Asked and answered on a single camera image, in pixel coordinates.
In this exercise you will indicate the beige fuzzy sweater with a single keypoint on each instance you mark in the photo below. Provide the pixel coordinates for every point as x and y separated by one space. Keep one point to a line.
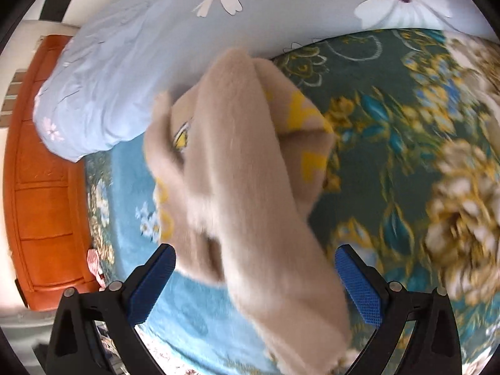
239 162

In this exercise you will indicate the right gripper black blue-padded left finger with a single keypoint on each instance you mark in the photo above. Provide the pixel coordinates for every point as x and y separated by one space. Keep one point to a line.
75 347

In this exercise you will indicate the orange wooden headboard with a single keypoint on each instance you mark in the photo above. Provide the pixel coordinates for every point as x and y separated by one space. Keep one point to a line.
44 200

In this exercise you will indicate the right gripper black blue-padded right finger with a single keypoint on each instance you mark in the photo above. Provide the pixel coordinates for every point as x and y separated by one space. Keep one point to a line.
433 347

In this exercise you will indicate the light blue daisy duvet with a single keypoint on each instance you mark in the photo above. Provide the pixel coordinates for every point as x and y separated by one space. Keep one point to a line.
103 85

